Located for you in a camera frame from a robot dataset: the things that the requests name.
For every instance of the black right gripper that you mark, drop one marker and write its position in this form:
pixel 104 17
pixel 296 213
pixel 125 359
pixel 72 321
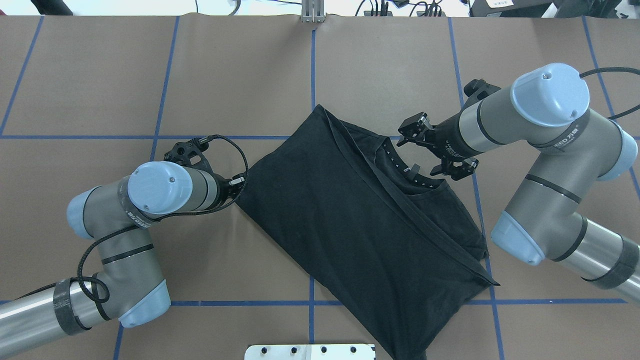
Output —
pixel 446 137

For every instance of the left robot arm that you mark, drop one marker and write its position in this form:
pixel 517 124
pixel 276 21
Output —
pixel 119 276

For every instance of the aluminium frame post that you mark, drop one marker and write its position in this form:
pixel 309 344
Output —
pixel 313 11

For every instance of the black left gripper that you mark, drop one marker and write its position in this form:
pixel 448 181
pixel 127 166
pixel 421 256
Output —
pixel 224 189

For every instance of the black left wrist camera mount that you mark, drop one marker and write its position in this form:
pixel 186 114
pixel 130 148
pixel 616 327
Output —
pixel 190 154

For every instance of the black graphic t-shirt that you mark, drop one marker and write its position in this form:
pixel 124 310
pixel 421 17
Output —
pixel 399 250

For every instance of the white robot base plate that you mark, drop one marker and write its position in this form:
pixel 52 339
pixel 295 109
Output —
pixel 335 351

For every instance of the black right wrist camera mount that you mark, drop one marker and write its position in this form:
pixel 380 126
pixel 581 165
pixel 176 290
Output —
pixel 479 88

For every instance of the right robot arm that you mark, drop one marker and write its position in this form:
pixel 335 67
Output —
pixel 549 108

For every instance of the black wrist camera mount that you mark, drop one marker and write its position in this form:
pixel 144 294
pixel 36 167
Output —
pixel 190 154
pixel 479 88

